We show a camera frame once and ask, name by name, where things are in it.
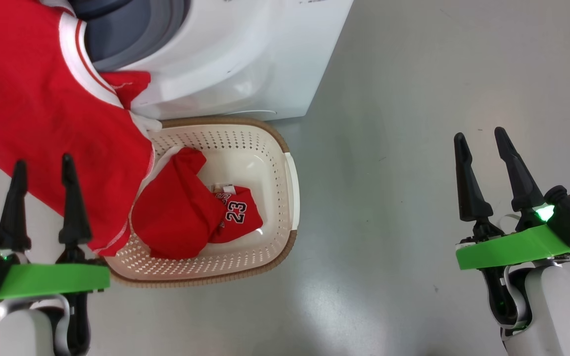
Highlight red basketball jersey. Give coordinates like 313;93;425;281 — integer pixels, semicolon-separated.
0;0;163;257

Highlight white front-load washing machine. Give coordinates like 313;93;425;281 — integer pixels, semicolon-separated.
0;0;355;157

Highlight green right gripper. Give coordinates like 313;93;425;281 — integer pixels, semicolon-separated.
453;127;570;327

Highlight cream basket with brown rim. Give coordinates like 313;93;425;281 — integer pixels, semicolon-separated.
102;117;299;288

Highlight red shorts with number 23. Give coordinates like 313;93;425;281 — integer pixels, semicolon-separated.
131;147;264;260

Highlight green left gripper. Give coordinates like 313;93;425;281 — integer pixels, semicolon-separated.
0;153;111;356

